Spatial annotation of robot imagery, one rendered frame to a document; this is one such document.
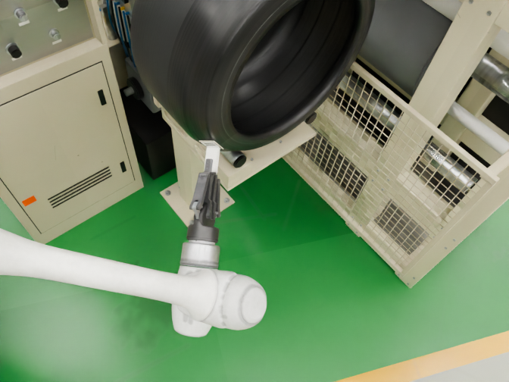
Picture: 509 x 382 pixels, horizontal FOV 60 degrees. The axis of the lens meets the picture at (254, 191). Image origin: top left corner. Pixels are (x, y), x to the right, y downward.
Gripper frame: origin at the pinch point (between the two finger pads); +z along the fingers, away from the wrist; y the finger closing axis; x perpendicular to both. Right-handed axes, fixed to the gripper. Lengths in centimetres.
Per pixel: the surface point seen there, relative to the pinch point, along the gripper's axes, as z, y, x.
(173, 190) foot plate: 10, 97, -66
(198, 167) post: 15, 69, -39
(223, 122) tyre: 6.8, -7.9, 5.6
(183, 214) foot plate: -1, 96, -58
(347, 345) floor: -52, 106, 23
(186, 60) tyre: 13.9, -24.2, 3.6
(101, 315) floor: -50, 69, -76
